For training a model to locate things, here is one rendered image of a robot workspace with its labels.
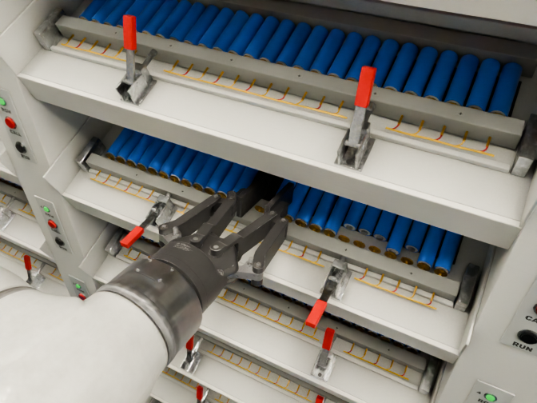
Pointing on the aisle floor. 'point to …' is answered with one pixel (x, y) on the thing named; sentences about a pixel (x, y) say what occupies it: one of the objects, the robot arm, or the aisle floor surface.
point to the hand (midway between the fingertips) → (266, 198)
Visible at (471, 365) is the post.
